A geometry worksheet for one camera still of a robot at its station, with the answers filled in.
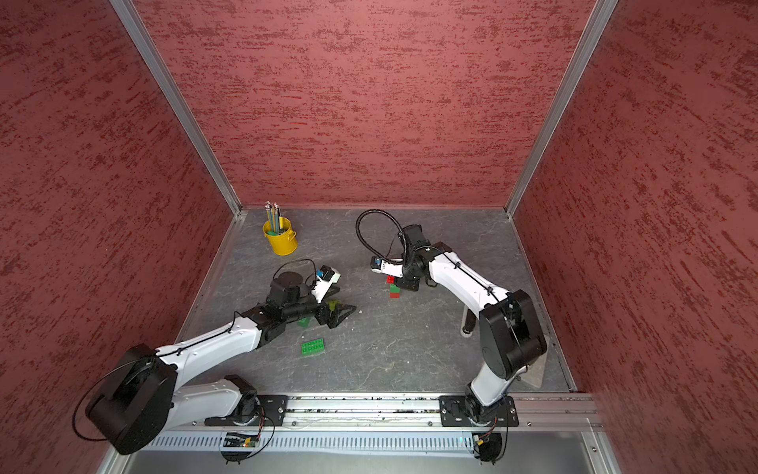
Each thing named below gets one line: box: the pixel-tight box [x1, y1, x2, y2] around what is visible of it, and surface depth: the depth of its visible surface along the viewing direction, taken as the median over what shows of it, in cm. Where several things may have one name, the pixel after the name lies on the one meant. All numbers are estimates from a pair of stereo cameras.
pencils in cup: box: [264, 200, 284, 236], surface depth 102 cm
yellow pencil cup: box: [262, 216, 299, 257], surface depth 105 cm
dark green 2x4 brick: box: [301, 337, 325, 357], surface depth 85 cm
